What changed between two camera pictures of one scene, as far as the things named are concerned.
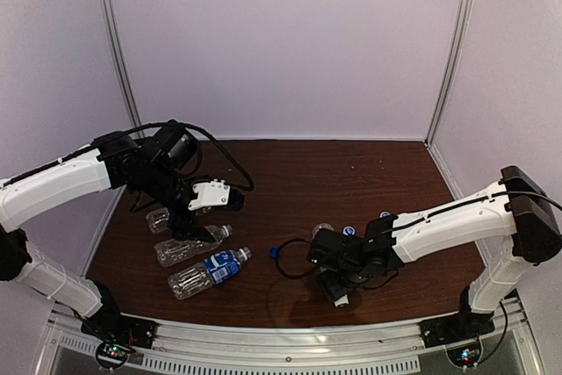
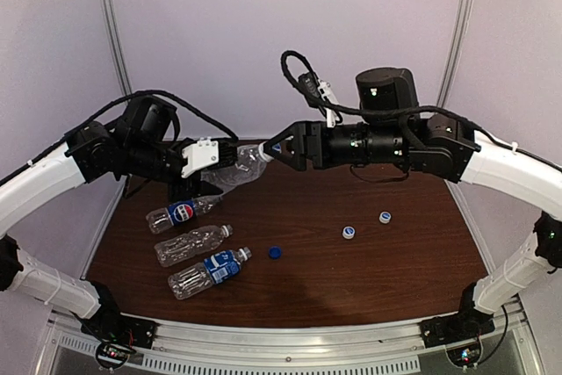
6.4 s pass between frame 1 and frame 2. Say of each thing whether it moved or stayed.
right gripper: moved
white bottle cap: stayed
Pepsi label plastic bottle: stayed
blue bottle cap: stayed
